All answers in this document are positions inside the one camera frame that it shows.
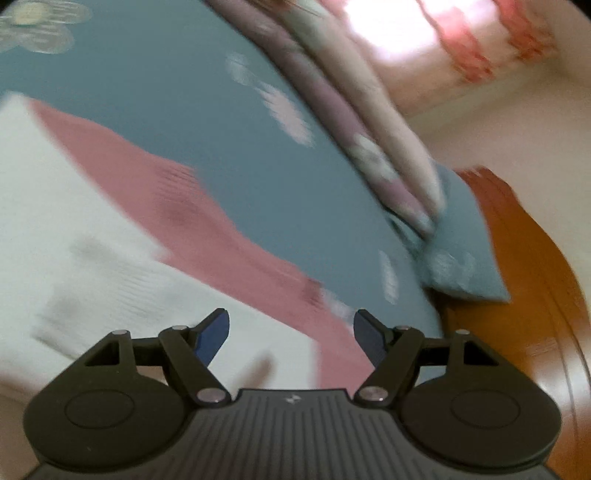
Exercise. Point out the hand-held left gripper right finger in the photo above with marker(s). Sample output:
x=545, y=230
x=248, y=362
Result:
x=369, y=334

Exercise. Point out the pink striped curtain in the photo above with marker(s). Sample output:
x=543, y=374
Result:
x=461, y=41

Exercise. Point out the folded floral quilt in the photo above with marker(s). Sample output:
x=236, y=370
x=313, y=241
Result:
x=351, y=115

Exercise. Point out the blue pillow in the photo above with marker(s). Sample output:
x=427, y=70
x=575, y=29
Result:
x=461, y=249

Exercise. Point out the wooden bed headboard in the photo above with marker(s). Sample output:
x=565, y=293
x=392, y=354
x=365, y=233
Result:
x=531, y=286

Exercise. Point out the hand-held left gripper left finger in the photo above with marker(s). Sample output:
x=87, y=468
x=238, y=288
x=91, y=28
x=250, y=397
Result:
x=214, y=334

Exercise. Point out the pink and white sweater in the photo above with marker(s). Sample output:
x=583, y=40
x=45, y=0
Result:
x=115, y=221

